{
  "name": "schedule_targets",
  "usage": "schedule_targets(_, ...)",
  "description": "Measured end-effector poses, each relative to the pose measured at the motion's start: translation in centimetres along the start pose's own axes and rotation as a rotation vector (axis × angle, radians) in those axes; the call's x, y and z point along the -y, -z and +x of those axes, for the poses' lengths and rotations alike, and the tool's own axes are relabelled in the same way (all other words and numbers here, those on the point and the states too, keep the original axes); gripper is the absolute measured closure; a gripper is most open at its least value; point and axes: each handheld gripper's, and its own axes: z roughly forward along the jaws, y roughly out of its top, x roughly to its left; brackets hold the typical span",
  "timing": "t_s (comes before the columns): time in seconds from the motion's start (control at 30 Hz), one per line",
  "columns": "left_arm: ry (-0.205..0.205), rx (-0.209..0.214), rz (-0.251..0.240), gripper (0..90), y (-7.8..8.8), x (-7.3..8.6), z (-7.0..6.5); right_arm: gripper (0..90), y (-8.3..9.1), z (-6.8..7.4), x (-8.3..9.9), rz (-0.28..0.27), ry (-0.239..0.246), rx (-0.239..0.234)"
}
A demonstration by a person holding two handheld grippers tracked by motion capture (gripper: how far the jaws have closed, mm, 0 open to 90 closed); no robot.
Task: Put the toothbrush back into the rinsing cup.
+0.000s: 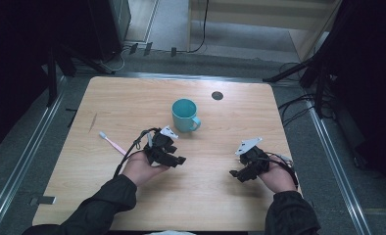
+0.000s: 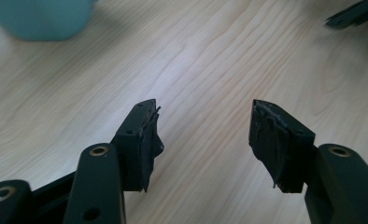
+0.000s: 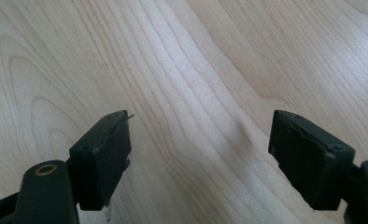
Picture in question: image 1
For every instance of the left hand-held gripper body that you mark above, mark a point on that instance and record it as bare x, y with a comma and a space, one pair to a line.
158, 145

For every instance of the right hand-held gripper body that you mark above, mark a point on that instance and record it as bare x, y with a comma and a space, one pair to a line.
253, 158

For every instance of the teal cup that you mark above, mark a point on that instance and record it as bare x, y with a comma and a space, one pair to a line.
183, 120

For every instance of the pink toothbrush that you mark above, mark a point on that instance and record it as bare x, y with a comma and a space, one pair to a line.
113, 145

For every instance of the person's right hand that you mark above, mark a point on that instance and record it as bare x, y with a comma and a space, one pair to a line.
277, 179

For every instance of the person's left hand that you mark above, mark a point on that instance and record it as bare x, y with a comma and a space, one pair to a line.
140, 169

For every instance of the dark round table grommet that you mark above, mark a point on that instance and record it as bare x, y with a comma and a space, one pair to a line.
217, 95

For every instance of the black plug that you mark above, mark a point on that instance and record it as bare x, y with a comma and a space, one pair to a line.
133, 48
173, 52
148, 48

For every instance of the black metal stand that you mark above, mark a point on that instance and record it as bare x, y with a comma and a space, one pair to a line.
318, 88
52, 78

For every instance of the small metal floor plate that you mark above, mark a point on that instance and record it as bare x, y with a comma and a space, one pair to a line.
44, 200

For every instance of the black cabinet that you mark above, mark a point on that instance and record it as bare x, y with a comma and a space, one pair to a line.
109, 26

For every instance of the dark curtain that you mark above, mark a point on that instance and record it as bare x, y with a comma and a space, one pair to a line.
370, 81
11, 65

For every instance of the light wooden furniture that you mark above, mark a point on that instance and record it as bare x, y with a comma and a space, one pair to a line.
246, 13

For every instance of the metal floor rail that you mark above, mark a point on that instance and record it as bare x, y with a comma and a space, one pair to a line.
341, 166
21, 156

